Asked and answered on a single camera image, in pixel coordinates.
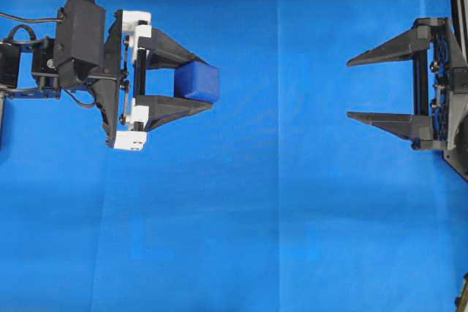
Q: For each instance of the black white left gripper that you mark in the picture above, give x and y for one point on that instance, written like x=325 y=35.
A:
x=120 y=79

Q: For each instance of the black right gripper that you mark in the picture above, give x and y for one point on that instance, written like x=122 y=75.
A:
x=440 y=87

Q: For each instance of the blue block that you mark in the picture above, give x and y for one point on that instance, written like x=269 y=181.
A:
x=197 y=81

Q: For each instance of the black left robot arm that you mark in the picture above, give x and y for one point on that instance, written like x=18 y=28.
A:
x=146 y=80

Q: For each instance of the blue table cloth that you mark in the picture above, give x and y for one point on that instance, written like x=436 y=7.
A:
x=274 y=200

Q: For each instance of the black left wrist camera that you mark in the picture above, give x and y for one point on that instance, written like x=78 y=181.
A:
x=79 y=41

